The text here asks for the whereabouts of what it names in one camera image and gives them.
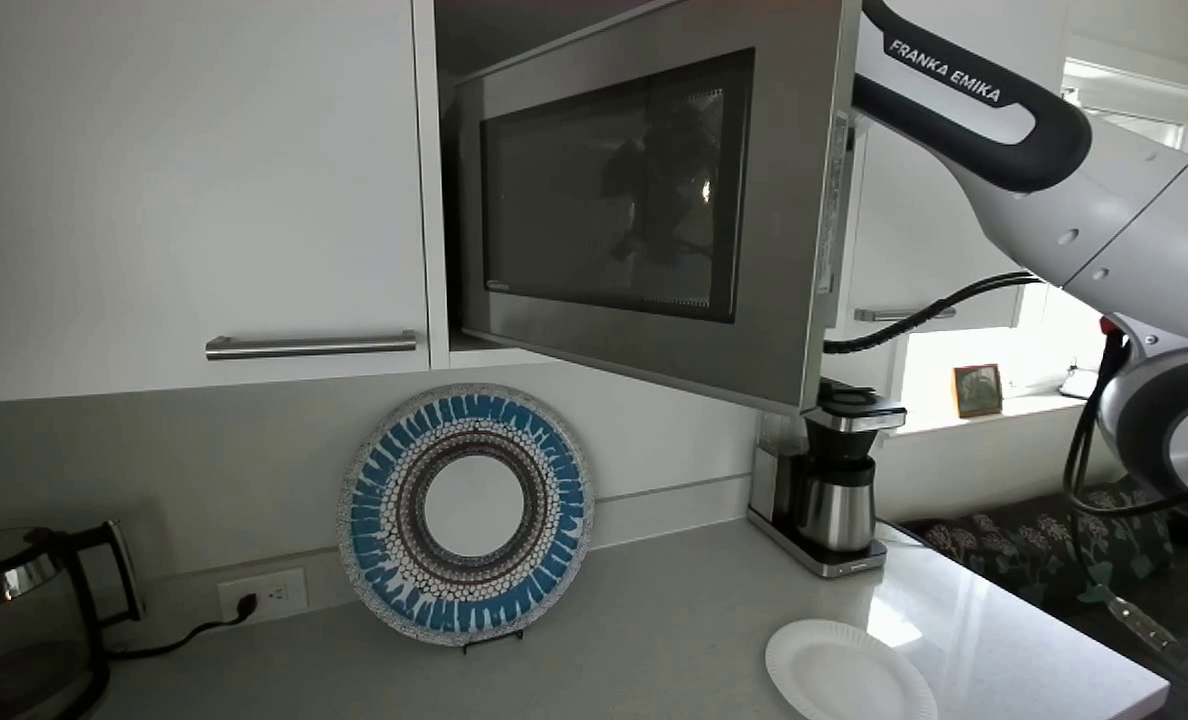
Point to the steel cabinet handle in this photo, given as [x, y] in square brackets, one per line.
[308, 347]

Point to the white upper cabinet door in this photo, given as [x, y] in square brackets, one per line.
[185, 171]

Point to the black steel coffee maker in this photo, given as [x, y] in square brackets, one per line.
[818, 499]

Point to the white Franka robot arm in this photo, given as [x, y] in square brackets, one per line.
[1079, 203]

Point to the stainless microwave door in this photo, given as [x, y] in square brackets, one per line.
[666, 195]

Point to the window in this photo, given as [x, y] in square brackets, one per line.
[1043, 332]

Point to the small picture frame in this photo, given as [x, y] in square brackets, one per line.
[977, 389]

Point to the blue patterned decorative plate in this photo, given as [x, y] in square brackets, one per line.
[465, 518]

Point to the white plate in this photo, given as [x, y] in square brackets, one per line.
[830, 671]

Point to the patterned dark cushion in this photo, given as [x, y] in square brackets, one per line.
[1053, 555]

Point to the white wall outlet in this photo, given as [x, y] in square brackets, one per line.
[278, 592]

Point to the steel electric kettle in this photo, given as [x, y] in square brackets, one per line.
[58, 599]

